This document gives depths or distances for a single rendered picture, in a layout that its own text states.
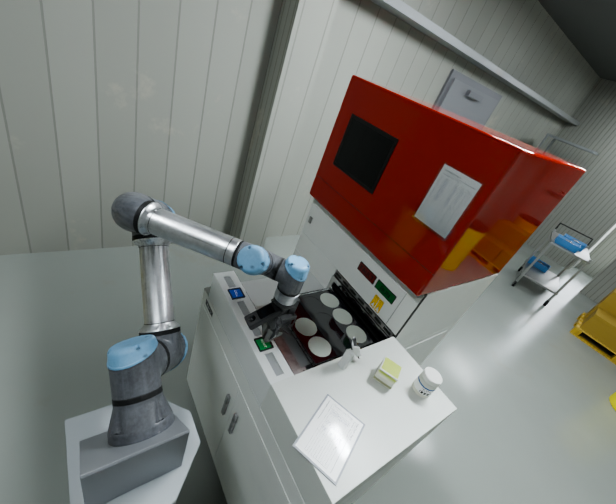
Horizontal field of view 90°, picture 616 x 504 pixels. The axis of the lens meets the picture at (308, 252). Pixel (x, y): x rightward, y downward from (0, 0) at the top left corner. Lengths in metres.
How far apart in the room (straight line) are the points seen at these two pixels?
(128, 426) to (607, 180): 7.82
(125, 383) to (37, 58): 1.95
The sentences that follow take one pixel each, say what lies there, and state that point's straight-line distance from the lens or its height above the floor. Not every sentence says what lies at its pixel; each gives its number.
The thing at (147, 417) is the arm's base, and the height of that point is 1.01.
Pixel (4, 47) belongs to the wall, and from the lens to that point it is 2.47.
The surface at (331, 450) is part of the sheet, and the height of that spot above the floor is 0.97.
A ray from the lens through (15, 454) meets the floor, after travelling 2.10.
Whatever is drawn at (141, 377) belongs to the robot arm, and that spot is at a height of 1.07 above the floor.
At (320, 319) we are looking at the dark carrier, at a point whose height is 0.90.
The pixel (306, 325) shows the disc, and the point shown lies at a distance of 1.37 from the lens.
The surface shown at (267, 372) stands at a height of 0.96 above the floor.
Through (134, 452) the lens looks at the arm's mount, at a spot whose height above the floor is 1.02.
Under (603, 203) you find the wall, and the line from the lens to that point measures 7.91.
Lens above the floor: 1.85
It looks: 32 degrees down
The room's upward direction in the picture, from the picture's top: 22 degrees clockwise
